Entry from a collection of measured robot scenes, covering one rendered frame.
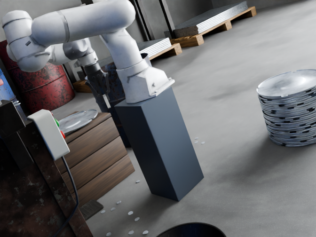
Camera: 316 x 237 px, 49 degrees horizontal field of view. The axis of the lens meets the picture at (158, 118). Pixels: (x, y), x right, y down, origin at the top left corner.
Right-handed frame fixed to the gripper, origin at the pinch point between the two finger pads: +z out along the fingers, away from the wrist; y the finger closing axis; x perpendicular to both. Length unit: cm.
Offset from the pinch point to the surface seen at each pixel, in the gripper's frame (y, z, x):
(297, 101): 71, 19, -54
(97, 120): -7.8, 4.6, -10.7
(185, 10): 176, 4, 391
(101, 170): -15.8, 27.7, -15.1
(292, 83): 77, 15, -44
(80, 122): -16.0, 3.5, -5.5
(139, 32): 87, 6, 353
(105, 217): -21, 40, -37
